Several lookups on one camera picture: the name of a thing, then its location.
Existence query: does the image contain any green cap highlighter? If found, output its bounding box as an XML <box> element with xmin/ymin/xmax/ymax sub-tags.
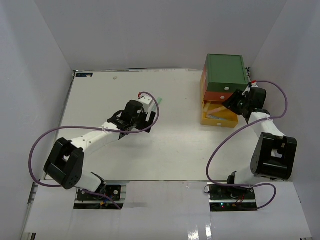
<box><xmin>151</xmin><ymin>97</ymin><xmax>162</xmax><ymax>112</ymax></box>

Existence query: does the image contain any yellow drawer box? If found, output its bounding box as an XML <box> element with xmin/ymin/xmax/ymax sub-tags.
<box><xmin>200</xmin><ymin>76</ymin><xmax>240</xmax><ymax>129</ymax></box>

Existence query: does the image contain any green drawer box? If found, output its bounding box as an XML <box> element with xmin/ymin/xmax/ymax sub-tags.
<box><xmin>204</xmin><ymin>54</ymin><xmax>248</xmax><ymax>93</ymax></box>

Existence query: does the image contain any orange cap highlighter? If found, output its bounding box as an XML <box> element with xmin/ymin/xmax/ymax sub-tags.
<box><xmin>207</xmin><ymin>106</ymin><xmax>227</xmax><ymax>115</ymax></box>

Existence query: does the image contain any yellow cap highlighter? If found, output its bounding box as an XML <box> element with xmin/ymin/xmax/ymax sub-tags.
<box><xmin>203</xmin><ymin>101</ymin><xmax>212</xmax><ymax>115</ymax></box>

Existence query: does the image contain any blue cap highlighter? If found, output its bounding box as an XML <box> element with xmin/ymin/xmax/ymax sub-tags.
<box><xmin>205</xmin><ymin>114</ymin><xmax>227</xmax><ymax>121</ymax></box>

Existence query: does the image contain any orange drawer box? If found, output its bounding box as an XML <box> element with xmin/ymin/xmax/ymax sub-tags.
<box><xmin>200</xmin><ymin>66</ymin><xmax>233</xmax><ymax>102</ymax></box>

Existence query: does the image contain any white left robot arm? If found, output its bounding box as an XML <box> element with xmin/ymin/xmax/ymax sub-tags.
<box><xmin>44</xmin><ymin>96</ymin><xmax>156</xmax><ymax>200</ymax></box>

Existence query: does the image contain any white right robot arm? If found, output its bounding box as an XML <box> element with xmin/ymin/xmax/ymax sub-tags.
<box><xmin>222</xmin><ymin>87</ymin><xmax>298</xmax><ymax>200</ymax></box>

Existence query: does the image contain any blue label sticker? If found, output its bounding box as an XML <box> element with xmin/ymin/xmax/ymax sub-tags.
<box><xmin>75</xmin><ymin>72</ymin><xmax>93</xmax><ymax>78</ymax></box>

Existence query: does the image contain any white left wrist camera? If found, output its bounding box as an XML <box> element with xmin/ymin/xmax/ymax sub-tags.
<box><xmin>137</xmin><ymin>92</ymin><xmax>155</xmax><ymax>113</ymax></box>

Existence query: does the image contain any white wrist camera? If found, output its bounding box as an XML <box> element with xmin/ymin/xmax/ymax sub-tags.
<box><xmin>137</xmin><ymin>92</ymin><xmax>155</xmax><ymax>113</ymax></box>
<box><xmin>242</xmin><ymin>80</ymin><xmax>258</xmax><ymax>96</ymax></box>

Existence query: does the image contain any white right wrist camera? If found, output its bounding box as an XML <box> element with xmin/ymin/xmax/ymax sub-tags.
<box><xmin>242</xmin><ymin>80</ymin><xmax>258</xmax><ymax>96</ymax></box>

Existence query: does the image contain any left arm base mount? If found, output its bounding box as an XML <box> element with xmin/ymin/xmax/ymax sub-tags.
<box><xmin>73</xmin><ymin>185</ymin><xmax>125</xmax><ymax>210</ymax></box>

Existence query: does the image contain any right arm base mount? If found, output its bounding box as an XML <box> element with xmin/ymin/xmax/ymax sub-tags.
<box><xmin>203</xmin><ymin>184</ymin><xmax>258</xmax><ymax>213</ymax></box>

